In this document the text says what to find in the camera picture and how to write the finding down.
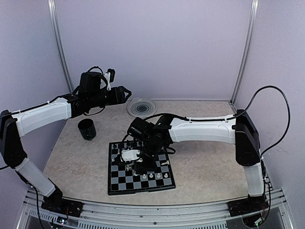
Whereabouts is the left aluminium frame post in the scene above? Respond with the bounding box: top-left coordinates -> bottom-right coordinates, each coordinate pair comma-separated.
47,0 -> 74,93

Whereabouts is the black plastic cup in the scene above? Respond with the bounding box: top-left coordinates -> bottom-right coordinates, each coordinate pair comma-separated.
78,118 -> 96,141

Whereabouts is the black white chess board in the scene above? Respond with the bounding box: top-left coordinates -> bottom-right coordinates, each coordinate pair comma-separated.
108,140 -> 176,196

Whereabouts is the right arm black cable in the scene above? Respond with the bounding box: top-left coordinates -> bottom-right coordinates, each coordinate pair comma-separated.
226,85 -> 290,156

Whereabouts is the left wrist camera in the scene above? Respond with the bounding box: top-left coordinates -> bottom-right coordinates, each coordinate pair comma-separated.
101,69 -> 115,91

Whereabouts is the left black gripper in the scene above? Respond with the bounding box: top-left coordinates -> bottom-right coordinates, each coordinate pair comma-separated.
88,85 -> 132,108

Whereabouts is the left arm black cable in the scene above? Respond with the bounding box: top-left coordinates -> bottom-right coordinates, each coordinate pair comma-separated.
85,65 -> 104,77

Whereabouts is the aluminium frame post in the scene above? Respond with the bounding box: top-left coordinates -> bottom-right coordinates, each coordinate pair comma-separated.
47,0 -> 74,93
230,0 -> 259,107

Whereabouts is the front aluminium rail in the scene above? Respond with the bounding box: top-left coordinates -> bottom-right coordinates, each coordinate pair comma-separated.
16,188 -> 294,229

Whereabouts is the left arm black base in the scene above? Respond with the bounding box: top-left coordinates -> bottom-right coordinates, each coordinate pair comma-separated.
41,190 -> 83,218

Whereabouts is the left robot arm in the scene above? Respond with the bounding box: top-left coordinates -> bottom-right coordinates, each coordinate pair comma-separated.
0,86 -> 132,212

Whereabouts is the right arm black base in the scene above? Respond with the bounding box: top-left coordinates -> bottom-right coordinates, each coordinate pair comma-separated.
227,192 -> 269,217

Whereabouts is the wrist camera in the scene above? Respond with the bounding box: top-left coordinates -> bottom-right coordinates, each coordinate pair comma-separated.
101,69 -> 115,91
121,149 -> 142,162

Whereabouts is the right aluminium frame post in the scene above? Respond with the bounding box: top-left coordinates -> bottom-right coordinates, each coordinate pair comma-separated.
230,0 -> 259,107

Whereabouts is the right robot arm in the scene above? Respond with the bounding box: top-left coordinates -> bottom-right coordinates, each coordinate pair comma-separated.
127,110 -> 264,212

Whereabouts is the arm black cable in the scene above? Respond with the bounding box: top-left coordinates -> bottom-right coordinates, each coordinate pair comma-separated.
85,65 -> 104,77
226,85 -> 290,156

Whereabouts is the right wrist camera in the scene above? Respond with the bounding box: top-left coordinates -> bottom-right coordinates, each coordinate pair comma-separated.
121,149 -> 142,162

